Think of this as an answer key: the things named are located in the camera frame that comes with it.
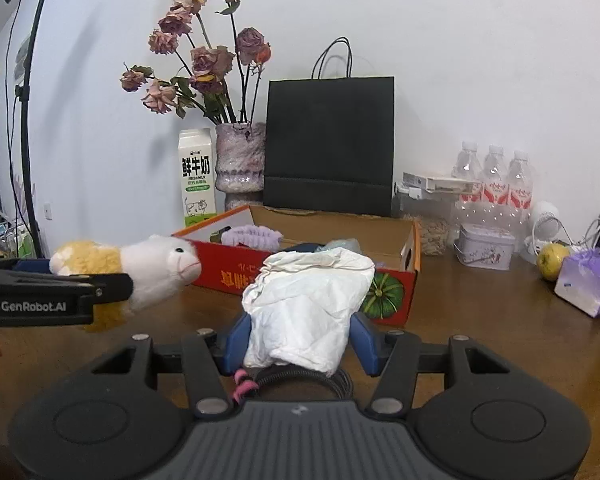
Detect white printed tin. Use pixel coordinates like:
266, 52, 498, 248
453, 223, 515, 272

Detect small white fan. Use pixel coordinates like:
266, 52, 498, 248
522, 201, 562, 257

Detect clear water bottle red label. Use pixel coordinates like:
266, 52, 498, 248
452, 141, 484, 222
507, 149, 534, 222
481, 144, 510, 222

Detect white cloth bag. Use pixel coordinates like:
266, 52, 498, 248
241, 249, 376, 376

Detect clear plastic bag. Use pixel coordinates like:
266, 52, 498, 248
316, 238, 364, 256

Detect green apple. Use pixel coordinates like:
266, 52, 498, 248
536, 242, 571, 282

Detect red cardboard box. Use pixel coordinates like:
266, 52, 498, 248
171, 204, 423, 326

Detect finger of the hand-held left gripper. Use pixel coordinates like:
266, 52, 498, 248
0, 258, 54, 275
0, 270, 135, 306

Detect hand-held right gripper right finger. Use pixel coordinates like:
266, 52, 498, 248
352, 312, 509, 415

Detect yellow white plush alpaca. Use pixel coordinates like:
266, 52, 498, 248
49, 233, 203, 334

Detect purple tissue bag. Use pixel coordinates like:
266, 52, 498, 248
553, 249, 600, 318

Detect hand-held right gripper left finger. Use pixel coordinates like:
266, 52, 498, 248
91, 312, 254, 419

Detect white green milk carton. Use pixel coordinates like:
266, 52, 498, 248
178, 128, 217, 230

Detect black light stand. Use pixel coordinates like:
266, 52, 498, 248
0, 0, 67, 262

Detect dried pink roses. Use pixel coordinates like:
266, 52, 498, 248
119, 0, 272, 126

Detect pink mottled vase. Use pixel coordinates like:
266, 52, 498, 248
214, 121, 267, 213

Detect black cable pink tie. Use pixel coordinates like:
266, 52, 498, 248
232, 365, 354, 404

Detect white flat box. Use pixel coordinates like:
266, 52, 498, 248
402, 171, 481, 197

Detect clear glass jar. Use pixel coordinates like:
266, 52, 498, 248
399, 195, 454, 257

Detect black paper bag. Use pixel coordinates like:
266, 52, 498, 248
262, 37, 396, 219

